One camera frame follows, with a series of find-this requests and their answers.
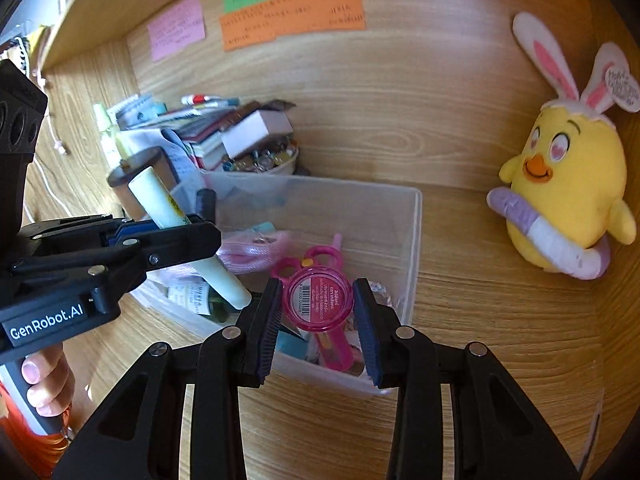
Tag small yellow lotion bottle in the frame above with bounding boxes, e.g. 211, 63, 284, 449
128, 168, 252, 310

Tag pink rope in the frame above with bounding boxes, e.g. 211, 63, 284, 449
150, 228, 294, 286

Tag dark green glass bottle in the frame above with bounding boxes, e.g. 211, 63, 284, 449
167, 282, 239, 324

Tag mint green small tube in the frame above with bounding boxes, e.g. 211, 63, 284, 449
245, 222, 277, 235

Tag round pink compact tin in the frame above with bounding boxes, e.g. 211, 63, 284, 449
282, 266, 354, 333

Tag pink pen with blue bow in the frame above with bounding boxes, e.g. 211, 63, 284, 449
331, 233, 343, 252

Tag pink scissors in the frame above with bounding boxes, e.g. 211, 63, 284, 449
271, 236, 355, 372

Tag pink braided bracelet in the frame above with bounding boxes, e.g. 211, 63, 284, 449
369, 282, 402, 309

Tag dark purple cylindrical bottle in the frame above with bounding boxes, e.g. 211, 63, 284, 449
195, 188, 217, 223

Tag blue washi tape roll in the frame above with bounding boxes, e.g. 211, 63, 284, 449
276, 330, 308, 361

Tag white tape roll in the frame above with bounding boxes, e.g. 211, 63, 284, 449
346, 342, 367, 377

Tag left hand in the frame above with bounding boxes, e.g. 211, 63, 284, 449
22, 342, 75, 417

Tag brown ceramic lidded mug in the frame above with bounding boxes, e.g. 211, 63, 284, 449
107, 148, 178, 220

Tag green spray bottle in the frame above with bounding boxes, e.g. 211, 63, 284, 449
92, 103, 128, 170

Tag stack of books and papers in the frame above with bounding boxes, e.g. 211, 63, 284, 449
115, 101, 262, 183

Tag bowl of colourful beads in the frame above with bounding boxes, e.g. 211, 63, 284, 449
221, 136, 299, 176

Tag clear plastic storage bin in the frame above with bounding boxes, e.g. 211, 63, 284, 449
130, 169, 424, 400

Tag white small cardboard box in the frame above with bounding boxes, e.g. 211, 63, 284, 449
221, 110, 293, 158

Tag red white marker pen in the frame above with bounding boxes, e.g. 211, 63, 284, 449
181, 94, 240, 107

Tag pink sticky note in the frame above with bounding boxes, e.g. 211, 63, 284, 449
146, 0, 206, 62

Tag yellow chick plush toy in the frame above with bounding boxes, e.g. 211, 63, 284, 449
486, 12, 639, 281

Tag orange sticky note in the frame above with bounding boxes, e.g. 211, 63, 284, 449
219, 0, 367, 51

